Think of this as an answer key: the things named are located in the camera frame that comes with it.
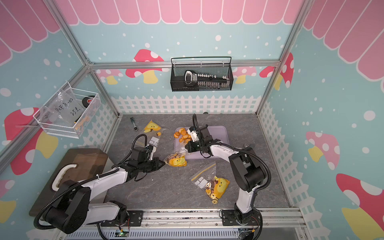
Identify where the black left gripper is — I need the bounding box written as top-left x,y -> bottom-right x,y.
138,157 -> 166,173

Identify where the ziploc bag of mixed cookies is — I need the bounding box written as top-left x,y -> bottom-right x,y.
164,150 -> 187,167

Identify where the ziploc bag of orange cookies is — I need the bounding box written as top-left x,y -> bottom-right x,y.
144,121 -> 166,147

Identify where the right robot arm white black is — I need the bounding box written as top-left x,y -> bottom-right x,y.
186,140 -> 272,226

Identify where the ziploc bag near right arm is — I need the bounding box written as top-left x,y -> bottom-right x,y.
190,163 -> 230,202

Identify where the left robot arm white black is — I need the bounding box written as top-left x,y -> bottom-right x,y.
34,143 -> 165,234

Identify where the pile of orange cookies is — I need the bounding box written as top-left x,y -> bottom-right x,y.
174,128 -> 192,144

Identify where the lavender plastic tray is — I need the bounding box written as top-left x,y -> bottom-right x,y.
174,126 -> 230,161

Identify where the socket set in basket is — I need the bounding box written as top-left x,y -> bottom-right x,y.
171,70 -> 233,92

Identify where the black tape roll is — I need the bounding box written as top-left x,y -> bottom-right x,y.
82,95 -> 98,108

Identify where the green handled ratchet wrench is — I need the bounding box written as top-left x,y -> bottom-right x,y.
130,117 -> 138,131

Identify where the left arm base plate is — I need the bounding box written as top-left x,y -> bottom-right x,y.
101,211 -> 144,227

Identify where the black wire wall basket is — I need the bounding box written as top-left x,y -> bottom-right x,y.
170,57 -> 234,92

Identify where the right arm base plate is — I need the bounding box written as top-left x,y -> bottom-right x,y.
219,210 -> 263,227

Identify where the brown wooden case white handle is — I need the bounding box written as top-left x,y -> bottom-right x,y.
29,148 -> 113,217

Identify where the white wire wall basket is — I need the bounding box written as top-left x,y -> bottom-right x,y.
33,82 -> 102,139

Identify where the aluminium front rail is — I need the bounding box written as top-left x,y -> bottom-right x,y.
55,208 -> 311,240

